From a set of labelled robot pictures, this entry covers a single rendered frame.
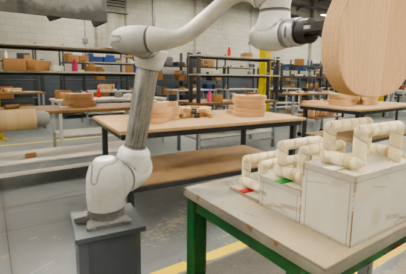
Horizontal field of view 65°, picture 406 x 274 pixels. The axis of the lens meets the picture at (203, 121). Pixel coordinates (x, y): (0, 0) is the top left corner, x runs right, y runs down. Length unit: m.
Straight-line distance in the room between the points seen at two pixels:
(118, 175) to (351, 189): 0.91
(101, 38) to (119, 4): 1.40
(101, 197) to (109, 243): 0.18
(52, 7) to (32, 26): 11.31
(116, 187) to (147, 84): 0.46
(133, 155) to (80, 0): 1.13
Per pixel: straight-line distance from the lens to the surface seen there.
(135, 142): 1.49
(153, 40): 1.24
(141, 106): 1.45
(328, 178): 0.84
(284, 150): 0.98
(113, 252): 1.44
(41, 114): 0.56
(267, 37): 1.09
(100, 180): 1.36
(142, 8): 12.87
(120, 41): 1.30
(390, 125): 0.92
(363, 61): 0.85
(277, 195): 0.97
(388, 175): 0.93
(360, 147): 0.82
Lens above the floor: 1.32
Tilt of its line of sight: 8 degrees down
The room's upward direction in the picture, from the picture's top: 1 degrees clockwise
